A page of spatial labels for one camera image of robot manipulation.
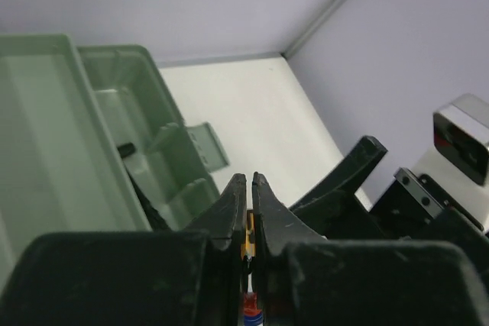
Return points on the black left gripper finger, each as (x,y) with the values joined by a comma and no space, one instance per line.
(187,277)

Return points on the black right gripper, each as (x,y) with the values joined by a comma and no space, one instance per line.
(304,279)

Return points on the yellow handled screwdriver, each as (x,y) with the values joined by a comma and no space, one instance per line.
(248,247)

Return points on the green translucent tool box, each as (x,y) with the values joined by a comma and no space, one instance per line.
(64,111)

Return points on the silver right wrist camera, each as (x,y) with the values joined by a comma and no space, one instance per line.
(460,134)

